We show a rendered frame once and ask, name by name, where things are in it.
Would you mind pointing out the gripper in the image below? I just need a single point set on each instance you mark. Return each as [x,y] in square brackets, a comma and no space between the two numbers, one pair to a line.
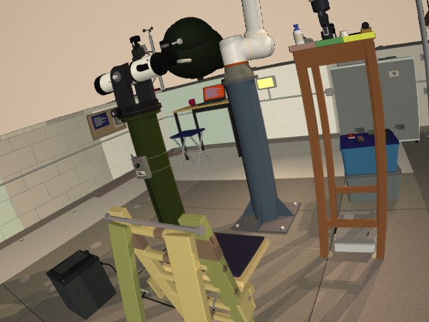
[321,6]

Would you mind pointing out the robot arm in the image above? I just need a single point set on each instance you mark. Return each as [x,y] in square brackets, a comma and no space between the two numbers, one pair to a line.
[254,40]

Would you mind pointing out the green mat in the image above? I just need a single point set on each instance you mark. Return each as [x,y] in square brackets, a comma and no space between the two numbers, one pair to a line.
[330,42]

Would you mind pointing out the white bottle blue cap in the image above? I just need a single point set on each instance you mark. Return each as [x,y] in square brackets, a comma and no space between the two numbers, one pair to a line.
[298,35]

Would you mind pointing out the pink mat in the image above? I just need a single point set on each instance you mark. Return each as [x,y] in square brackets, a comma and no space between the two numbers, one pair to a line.
[301,47]

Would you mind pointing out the yellow mat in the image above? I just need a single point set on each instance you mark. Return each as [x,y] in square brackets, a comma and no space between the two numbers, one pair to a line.
[360,36]

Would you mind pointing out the black dust cap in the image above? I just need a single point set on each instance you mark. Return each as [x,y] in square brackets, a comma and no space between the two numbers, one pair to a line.
[365,27]

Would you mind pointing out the white-knobbed clutch lever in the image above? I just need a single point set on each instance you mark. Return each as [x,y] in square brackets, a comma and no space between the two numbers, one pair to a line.
[174,42]

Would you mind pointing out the grey weather mast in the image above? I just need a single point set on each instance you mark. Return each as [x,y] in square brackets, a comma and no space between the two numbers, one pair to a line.
[154,43]

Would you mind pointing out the white small cylinder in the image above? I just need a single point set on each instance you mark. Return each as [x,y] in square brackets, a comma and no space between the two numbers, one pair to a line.
[343,33]

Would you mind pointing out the grey pole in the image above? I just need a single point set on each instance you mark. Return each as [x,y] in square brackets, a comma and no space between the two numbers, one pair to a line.
[423,30]

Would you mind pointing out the grey metal cabinet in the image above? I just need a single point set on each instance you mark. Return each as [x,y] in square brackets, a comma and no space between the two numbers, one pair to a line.
[395,100]

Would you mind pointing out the tall brown wooden table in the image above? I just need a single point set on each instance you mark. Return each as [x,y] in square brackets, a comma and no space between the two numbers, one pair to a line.
[372,134]

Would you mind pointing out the black red-topped device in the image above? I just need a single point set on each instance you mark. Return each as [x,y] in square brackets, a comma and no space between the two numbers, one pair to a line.
[360,139]

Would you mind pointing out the orange-screen laptop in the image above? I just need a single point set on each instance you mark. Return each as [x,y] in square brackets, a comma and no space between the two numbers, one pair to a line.
[214,93]

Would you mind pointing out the blue storage box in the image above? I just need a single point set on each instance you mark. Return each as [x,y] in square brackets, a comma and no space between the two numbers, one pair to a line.
[358,157]

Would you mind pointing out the black-legged wooden desk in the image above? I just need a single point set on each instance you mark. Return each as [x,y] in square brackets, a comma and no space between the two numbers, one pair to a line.
[201,106]

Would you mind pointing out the red mug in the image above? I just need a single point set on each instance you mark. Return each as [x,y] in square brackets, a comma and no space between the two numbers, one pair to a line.
[192,102]

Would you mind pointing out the grey storage bin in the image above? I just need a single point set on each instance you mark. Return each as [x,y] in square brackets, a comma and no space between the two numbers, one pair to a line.
[360,188]

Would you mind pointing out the blue folding stool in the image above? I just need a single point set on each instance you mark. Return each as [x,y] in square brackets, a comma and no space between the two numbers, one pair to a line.
[187,135]

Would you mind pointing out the light grey floor tray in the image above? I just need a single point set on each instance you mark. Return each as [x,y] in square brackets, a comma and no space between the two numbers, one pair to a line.
[353,241]

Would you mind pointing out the dark green pier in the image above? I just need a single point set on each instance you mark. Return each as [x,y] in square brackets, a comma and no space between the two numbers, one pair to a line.
[151,151]

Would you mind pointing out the grey control box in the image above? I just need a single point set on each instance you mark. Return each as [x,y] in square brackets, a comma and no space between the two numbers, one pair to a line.
[140,166]

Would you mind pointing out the brown notice board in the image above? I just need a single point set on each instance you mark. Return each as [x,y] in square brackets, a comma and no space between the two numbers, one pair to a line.
[104,124]

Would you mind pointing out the yellow wooden observing chair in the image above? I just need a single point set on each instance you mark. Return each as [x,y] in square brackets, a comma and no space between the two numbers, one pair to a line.
[187,268]

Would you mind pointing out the black power box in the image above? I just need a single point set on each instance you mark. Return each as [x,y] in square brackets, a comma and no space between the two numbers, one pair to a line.
[80,285]

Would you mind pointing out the grey wall box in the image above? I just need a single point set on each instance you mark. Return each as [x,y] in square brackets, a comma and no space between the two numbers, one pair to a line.
[329,91]

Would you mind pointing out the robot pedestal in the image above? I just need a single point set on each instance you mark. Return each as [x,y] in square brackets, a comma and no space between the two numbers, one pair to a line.
[249,134]

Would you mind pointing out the black fork mount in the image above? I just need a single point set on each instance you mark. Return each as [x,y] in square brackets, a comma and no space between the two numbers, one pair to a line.
[122,90]

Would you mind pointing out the grey round mount knob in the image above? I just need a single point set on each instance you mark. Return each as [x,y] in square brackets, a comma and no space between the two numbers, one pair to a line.
[116,112]

